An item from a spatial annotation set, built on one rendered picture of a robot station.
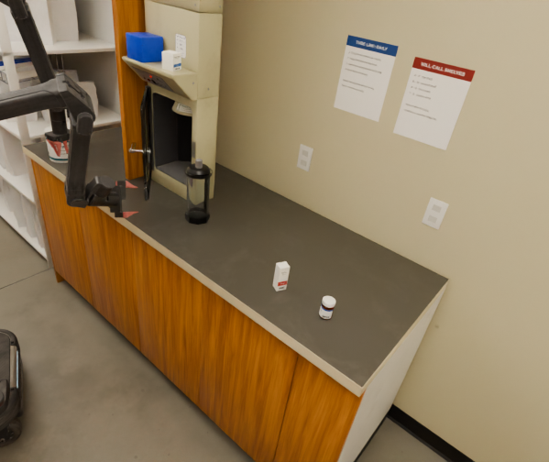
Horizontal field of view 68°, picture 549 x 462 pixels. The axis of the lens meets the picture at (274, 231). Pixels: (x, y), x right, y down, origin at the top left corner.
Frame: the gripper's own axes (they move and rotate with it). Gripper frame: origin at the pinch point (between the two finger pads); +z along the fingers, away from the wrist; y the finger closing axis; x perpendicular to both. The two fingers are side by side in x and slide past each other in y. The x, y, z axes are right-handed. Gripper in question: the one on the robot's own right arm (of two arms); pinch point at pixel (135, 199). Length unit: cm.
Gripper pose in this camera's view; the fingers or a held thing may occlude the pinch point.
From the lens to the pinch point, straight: 172.5
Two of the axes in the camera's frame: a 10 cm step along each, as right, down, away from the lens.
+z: 5.7, -0.4, 8.2
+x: -8.2, -0.3, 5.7
